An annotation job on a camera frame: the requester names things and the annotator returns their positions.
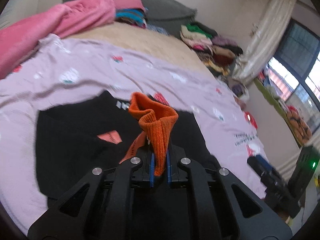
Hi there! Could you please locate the purple cloth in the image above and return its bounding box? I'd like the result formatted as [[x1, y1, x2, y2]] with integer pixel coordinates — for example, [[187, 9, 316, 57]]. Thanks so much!
[[232, 82, 250, 103]]

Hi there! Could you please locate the pink printed bedsheet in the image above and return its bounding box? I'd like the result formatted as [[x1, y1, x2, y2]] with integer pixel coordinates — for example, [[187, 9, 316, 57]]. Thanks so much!
[[0, 34, 270, 235]]

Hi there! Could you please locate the beige mattress pad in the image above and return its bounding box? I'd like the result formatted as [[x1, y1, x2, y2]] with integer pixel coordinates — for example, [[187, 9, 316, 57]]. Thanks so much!
[[67, 21, 218, 78]]

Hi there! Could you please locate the grey headboard cushion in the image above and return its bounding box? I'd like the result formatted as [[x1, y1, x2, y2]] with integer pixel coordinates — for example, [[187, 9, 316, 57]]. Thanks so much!
[[62, 0, 198, 34]]

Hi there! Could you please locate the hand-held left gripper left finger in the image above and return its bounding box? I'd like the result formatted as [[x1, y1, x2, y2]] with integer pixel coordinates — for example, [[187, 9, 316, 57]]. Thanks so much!
[[27, 152, 155, 240]]

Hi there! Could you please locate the cream curtain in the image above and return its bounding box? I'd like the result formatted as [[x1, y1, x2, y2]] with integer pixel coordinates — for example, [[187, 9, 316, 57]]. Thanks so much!
[[232, 0, 297, 85]]

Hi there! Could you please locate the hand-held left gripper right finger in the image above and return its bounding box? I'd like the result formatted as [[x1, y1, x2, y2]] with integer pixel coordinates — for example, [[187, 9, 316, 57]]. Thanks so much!
[[166, 145, 293, 240]]

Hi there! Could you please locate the green ledge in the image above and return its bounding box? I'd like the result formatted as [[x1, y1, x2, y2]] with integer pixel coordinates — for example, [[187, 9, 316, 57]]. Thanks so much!
[[254, 77, 303, 148]]

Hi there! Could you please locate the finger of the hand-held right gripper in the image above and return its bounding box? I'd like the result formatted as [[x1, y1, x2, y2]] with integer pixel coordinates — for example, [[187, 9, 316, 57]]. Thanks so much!
[[247, 154, 278, 180]]

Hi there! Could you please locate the black garment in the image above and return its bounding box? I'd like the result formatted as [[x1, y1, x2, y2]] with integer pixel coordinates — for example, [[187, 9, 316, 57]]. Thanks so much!
[[36, 91, 225, 240]]

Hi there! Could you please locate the pile of folded clothes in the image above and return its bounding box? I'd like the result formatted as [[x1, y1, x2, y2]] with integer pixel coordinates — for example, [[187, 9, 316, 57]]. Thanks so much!
[[180, 22, 244, 77]]

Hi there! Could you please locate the orange knitted garment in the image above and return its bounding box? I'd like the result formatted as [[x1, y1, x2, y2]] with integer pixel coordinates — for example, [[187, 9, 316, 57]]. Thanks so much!
[[119, 92, 179, 177]]

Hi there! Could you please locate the window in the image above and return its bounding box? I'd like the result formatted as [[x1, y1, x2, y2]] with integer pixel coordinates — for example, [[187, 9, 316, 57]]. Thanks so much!
[[267, 20, 320, 120]]

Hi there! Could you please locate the stack of colourful clothes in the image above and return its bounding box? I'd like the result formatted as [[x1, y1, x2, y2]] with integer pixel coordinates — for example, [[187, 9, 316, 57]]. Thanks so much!
[[115, 8, 148, 28]]

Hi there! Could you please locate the orange stuffed toy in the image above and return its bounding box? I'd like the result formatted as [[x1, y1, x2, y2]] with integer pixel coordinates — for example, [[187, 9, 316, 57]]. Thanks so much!
[[285, 105, 313, 145]]

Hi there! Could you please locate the pink fleece blanket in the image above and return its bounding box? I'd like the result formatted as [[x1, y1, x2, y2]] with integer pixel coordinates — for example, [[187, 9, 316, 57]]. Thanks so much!
[[0, 0, 144, 79]]

